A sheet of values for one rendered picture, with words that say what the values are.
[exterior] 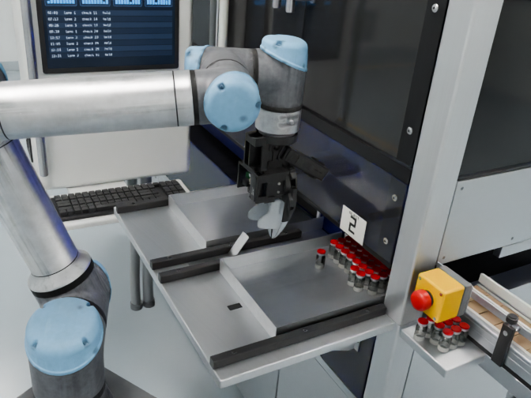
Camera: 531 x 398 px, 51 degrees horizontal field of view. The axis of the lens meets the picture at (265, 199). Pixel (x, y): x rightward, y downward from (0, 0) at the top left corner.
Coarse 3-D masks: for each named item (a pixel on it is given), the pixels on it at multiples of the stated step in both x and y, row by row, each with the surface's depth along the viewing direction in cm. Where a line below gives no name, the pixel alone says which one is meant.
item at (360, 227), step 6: (342, 210) 127; (348, 210) 124; (342, 216) 127; (348, 216) 125; (354, 216) 123; (342, 222) 127; (348, 222) 125; (354, 222) 123; (360, 222) 121; (366, 222) 120; (342, 228) 128; (354, 228) 124; (360, 228) 122; (348, 234) 126; (354, 234) 124; (360, 234) 122; (360, 240) 122
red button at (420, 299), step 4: (412, 292) 106; (416, 292) 104; (420, 292) 104; (424, 292) 104; (412, 296) 105; (416, 296) 104; (420, 296) 103; (424, 296) 103; (428, 296) 104; (412, 300) 105; (416, 300) 104; (420, 300) 103; (424, 300) 103; (428, 300) 103; (412, 304) 105; (416, 304) 104; (420, 304) 103; (424, 304) 103; (428, 304) 103; (416, 308) 105; (420, 308) 104; (424, 308) 103; (428, 308) 104
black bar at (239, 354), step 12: (360, 312) 116; (372, 312) 116; (384, 312) 118; (324, 324) 111; (336, 324) 112; (348, 324) 114; (276, 336) 107; (288, 336) 107; (300, 336) 108; (312, 336) 110; (240, 348) 103; (252, 348) 103; (264, 348) 105; (276, 348) 106; (216, 360) 100; (228, 360) 101; (240, 360) 103
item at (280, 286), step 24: (312, 240) 138; (240, 264) 130; (264, 264) 132; (288, 264) 133; (312, 264) 134; (336, 264) 135; (240, 288) 119; (264, 288) 124; (288, 288) 124; (312, 288) 125; (336, 288) 126; (264, 312) 111; (288, 312) 117; (312, 312) 117; (336, 312) 114
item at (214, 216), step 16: (192, 192) 156; (208, 192) 158; (224, 192) 161; (240, 192) 164; (176, 208) 149; (192, 208) 154; (208, 208) 155; (224, 208) 155; (240, 208) 156; (192, 224) 140; (208, 224) 147; (224, 224) 147; (240, 224) 148; (256, 224) 149; (288, 224) 144; (304, 224) 146; (320, 224) 149; (208, 240) 133; (224, 240) 136
